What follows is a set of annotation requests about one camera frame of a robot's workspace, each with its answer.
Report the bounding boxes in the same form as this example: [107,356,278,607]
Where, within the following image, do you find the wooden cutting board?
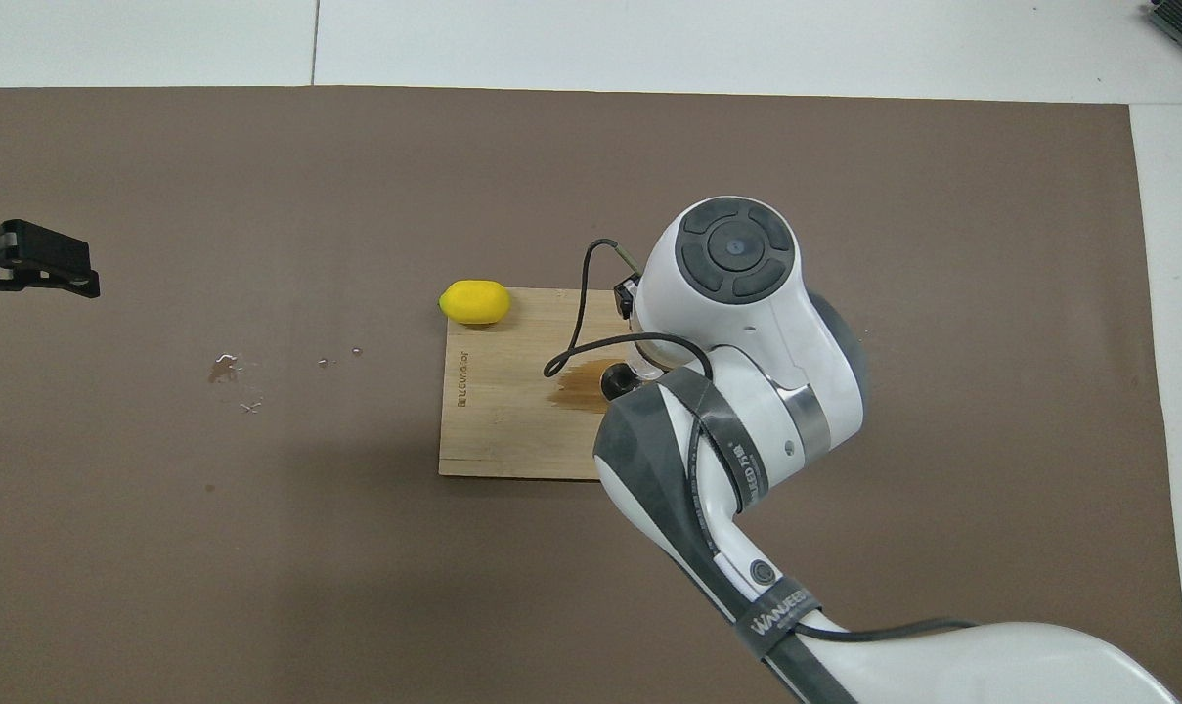
[438,286,655,481]

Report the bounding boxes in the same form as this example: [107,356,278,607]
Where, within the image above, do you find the brown table mat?
[0,86,1182,704]

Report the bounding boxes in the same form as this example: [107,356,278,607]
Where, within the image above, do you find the yellow lemon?
[438,280,511,326]

